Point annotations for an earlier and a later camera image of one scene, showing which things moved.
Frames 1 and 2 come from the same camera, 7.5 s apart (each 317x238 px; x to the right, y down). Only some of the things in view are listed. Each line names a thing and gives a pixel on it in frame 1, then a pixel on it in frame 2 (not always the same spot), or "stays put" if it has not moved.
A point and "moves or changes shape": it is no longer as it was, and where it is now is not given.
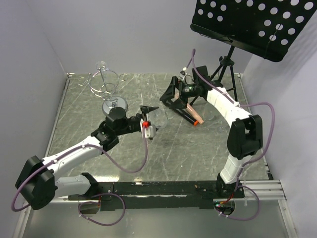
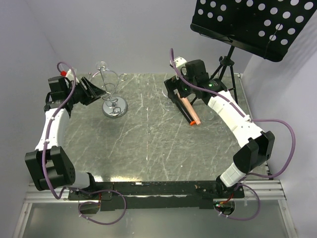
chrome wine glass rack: x=102 y=83 stays put
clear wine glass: x=101 y=66 stays put
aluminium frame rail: x=264 y=191 stays put
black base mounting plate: x=128 y=196 stays put
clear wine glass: x=158 y=118 moves or changes shape
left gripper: x=146 y=110 → x=95 y=91
